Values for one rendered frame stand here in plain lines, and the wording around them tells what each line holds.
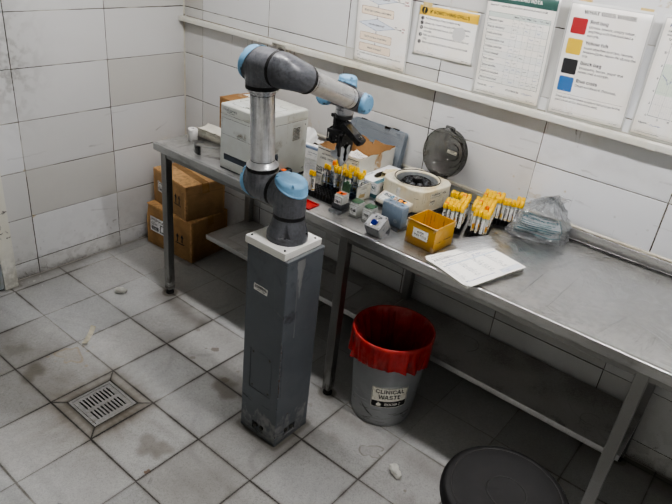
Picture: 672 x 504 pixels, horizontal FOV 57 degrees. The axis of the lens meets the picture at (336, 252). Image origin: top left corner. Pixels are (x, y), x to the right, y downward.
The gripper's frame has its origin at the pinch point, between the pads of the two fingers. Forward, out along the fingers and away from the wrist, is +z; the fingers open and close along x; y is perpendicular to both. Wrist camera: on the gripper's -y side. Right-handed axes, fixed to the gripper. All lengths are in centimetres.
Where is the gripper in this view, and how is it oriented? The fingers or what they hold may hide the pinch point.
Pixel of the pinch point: (342, 163)
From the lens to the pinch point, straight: 256.5
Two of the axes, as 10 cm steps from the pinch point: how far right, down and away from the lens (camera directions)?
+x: -6.2, 3.2, -7.2
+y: -7.8, -3.7, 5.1
